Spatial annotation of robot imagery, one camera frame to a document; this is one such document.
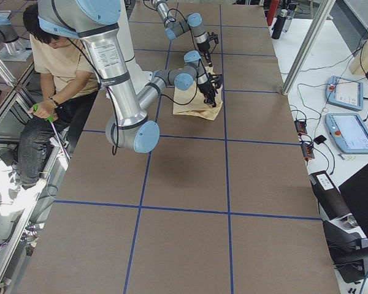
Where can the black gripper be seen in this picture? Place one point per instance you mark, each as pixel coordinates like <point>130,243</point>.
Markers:
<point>205,87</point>
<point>203,46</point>

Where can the cream long-sleeve graphic shirt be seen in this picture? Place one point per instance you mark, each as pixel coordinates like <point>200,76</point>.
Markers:
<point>191,103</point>

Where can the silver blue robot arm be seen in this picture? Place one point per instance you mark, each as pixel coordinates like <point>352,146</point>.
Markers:
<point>102,27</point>
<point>175,25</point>

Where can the black water bottle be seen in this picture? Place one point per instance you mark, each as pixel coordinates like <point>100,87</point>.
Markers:
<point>279,24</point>

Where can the red bottle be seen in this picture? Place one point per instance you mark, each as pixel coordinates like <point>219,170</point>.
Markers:
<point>272,11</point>

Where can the orange black usb hub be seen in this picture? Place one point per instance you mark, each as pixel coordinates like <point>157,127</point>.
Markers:
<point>300,126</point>

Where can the clear plastic bottle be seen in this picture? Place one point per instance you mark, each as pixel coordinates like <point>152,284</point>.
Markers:
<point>289,16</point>

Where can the far blue teach pendant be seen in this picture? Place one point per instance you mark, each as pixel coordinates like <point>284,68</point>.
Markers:
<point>345,93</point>

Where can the blue teach pendant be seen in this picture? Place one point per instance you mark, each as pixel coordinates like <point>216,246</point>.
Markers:
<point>348,131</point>
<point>345,93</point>

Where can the near blue teach pendant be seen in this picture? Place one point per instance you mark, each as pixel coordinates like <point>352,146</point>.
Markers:
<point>348,131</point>

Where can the seated person in beige shirt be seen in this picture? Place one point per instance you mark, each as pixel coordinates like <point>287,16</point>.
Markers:
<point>67,78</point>

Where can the brown black box device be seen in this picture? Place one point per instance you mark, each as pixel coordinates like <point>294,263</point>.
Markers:
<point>328,195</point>

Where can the black monitor screen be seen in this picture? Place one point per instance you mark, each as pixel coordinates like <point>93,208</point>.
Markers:
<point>354,191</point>

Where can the black monitor stand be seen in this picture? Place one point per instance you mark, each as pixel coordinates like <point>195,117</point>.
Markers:
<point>348,247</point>

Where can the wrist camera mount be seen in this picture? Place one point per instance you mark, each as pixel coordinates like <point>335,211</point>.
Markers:
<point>212,37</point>
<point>216,80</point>

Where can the aluminium frame post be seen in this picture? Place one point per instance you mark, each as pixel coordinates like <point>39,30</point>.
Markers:
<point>309,39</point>

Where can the green handled tool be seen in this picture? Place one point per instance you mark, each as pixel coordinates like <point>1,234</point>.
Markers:
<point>46,110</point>

